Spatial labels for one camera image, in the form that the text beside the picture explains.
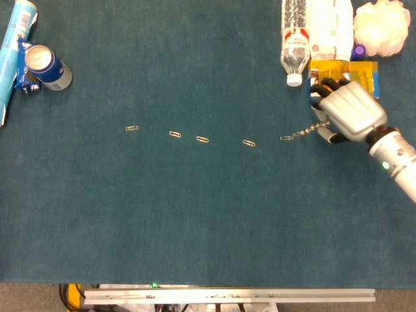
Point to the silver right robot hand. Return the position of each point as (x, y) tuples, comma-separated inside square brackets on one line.
[(352, 110)]

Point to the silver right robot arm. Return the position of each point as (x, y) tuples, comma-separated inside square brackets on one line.
[(396, 156)]

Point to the yellow and blue carton box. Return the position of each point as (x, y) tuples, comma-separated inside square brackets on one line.
[(328, 70)]

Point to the white tissue pack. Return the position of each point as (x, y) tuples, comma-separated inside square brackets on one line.
[(331, 29)]

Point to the white mesh bath sponge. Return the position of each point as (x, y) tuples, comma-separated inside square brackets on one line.
[(380, 29)]

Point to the clear plastic water bottle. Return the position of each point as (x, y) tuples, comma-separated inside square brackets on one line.
[(295, 42)]

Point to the blue soda can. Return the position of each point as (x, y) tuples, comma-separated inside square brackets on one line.
[(45, 66)]

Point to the yellow object under table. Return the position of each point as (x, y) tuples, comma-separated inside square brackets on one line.
[(74, 292)]

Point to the blue cookie packet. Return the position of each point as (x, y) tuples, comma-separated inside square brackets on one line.
[(22, 70)]

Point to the light blue chips tube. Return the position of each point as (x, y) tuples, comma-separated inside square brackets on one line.
[(9, 58)]

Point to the aluminium profile rail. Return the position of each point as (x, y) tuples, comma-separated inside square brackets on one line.
[(227, 295)]

